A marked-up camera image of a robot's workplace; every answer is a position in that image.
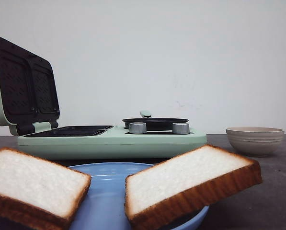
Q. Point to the black frying pan green handle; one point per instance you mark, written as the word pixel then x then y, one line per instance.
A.
pixel 152 123

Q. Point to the blue plastic plate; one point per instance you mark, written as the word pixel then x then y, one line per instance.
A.
pixel 103 207

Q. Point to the left silver control knob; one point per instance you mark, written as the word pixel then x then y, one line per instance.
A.
pixel 137 128

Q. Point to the right silver control knob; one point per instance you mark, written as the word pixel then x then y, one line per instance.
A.
pixel 180 128

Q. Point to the white bread slice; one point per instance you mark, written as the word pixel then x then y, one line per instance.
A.
pixel 172 189
pixel 38 193

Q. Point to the mint green sandwich maker lid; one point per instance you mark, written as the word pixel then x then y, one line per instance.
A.
pixel 28 96

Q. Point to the mint green breakfast maker base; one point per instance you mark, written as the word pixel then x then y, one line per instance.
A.
pixel 104 142

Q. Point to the beige ribbed ceramic bowl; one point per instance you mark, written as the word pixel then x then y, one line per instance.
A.
pixel 255 141

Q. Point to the silver control knob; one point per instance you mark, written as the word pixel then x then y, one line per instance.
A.
pixel 137 128
pixel 180 128

